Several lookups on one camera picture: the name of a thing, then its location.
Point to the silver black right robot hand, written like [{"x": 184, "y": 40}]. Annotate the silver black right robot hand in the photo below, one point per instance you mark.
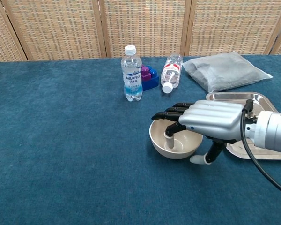
[{"x": 213, "y": 114}]

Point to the rectangular metal tray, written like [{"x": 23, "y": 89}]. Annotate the rectangular metal tray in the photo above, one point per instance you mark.
[{"x": 224, "y": 96}]

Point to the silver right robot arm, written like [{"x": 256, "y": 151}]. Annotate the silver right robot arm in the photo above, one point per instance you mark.
[{"x": 271, "y": 131}]

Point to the clear Aquafina water bottle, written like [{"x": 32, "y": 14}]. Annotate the clear Aquafina water bottle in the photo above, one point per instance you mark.
[{"x": 131, "y": 75}]

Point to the white bowl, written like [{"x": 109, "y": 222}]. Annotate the white bowl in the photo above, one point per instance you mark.
[{"x": 159, "y": 145}]

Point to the purple toy building block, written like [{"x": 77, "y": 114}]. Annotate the purple toy building block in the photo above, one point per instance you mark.
[{"x": 145, "y": 72}]

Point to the blue toy building block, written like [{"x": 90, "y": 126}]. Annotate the blue toy building block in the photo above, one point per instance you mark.
[{"x": 151, "y": 82}]

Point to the clear bottle with red label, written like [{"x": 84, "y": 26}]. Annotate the clear bottle with red label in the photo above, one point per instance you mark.
[{"x": 172, "y": 70}]

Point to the grey cloth in plastic bag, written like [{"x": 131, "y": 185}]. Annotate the grey cloth in plastic bag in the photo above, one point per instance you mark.
[{"x": 224, "y": 70}]

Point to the blue felt table mat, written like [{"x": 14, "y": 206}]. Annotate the blue felt table mat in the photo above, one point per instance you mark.
[{"x": 61, "y": 140}]

